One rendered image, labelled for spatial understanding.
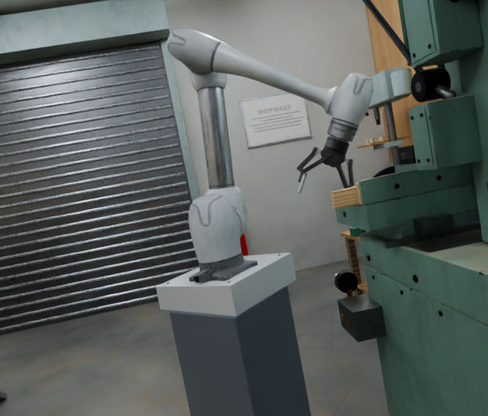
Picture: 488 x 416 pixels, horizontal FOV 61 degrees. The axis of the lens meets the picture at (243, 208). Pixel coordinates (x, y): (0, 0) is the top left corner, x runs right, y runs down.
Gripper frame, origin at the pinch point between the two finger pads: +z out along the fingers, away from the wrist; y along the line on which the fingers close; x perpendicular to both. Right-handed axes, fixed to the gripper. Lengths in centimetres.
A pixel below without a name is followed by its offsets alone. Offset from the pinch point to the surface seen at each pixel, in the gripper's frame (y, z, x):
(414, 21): 16, -44, -57
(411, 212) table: 29, -10, -40
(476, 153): 34, -25, -53
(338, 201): 13.4, -7.4, -44.4
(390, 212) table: 24.4, -8.8, -42.3
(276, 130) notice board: -106, -9, 240
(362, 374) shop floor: 38, 79, 51
